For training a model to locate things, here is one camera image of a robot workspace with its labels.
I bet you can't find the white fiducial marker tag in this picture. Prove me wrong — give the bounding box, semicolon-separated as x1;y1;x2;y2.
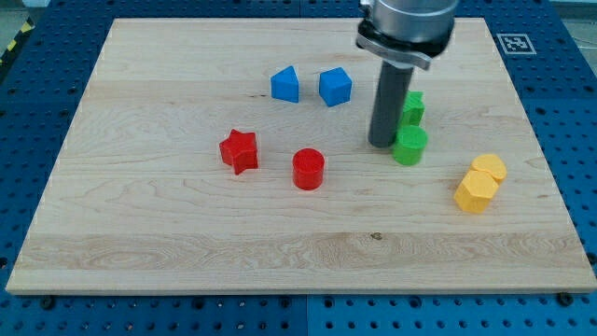
497;33;536;55

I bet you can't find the blue cube block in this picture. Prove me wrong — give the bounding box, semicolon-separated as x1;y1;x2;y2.
318;67;353;107

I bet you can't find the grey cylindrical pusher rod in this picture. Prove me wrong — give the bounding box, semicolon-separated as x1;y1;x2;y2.
368;61;413;148

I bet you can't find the wooden board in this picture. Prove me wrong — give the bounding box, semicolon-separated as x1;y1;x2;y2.
7;19;596;295

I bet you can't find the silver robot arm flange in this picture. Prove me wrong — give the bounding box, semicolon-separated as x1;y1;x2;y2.
355;0;459;70

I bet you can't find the red star block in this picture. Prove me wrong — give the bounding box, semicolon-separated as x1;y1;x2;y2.
219;129;258;175

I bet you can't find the yellow hexagon block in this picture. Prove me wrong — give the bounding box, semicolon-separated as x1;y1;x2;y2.
453;170;499;214

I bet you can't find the red cylinder block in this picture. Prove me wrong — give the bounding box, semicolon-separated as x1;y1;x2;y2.
292;147;326;190

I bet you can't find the green star block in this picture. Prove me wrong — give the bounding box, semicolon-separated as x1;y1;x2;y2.
399;91;425;127

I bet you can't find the blue triangular block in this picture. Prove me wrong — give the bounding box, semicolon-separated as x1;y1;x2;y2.
271;65;299;103

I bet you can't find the green cylinder block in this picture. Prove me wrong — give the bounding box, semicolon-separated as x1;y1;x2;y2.
393;125;428;166

